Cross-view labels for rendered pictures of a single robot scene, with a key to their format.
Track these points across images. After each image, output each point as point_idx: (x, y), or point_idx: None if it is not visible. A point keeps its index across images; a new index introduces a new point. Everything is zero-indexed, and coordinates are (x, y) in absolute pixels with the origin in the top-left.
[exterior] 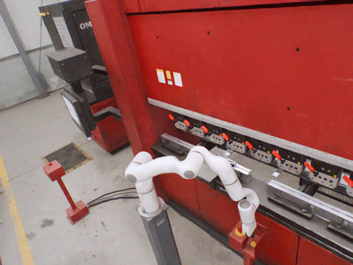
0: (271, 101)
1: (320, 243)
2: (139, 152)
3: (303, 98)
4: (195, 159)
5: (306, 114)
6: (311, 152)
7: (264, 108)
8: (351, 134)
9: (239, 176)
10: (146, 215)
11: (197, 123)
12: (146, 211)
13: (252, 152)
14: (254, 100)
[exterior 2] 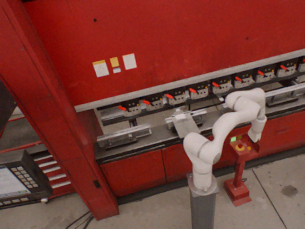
0: (234, 39)
1: (270, 117)
2: (189, 136)
3: (258, 25)
4: (250, 100)
5: (259, 37)
6: (259, 62)
7: (228, 47)
8: (284, 37)
9: (199, 118)
10: (213, 190)
11: (156, 97)
12: (209, 187)
13: (220, 88)
14: (219, 45)
